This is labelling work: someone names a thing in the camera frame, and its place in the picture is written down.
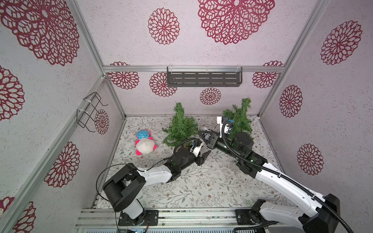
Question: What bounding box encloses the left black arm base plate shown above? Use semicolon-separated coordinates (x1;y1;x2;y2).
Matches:
118;210;159;226

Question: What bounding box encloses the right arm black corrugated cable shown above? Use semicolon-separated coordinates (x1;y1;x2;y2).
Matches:
220;122;355;233

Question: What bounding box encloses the small black alarm clock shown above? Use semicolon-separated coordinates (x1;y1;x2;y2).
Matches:
203;133;211;141

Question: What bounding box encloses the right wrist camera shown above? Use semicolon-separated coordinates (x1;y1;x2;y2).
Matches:
217;116;233;134

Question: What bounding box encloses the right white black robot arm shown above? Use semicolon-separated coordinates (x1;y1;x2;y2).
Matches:
199;131;343;233

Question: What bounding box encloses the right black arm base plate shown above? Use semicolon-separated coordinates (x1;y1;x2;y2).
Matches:
235;208;263;225

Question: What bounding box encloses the aluminium mounting rail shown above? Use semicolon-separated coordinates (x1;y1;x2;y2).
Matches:
75;207;320;228

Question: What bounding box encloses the grey wall shelf rack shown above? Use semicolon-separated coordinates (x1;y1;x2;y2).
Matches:
166;67;242;87

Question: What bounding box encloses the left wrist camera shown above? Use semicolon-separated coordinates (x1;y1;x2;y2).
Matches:
190;142;205;157

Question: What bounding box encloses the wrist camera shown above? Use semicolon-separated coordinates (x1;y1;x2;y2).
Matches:
217;116;233;134
190;142;205;157

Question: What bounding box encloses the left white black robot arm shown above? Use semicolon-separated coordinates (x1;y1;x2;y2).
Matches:
103;143;211;225

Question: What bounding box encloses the small green christmas tree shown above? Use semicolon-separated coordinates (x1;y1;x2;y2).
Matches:
222;98;253;140
162;103;199;147

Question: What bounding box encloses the pink white plush toy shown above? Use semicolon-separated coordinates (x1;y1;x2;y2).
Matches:
135;130;157;156

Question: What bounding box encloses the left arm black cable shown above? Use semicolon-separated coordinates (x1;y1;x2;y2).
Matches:
95;137;199;233

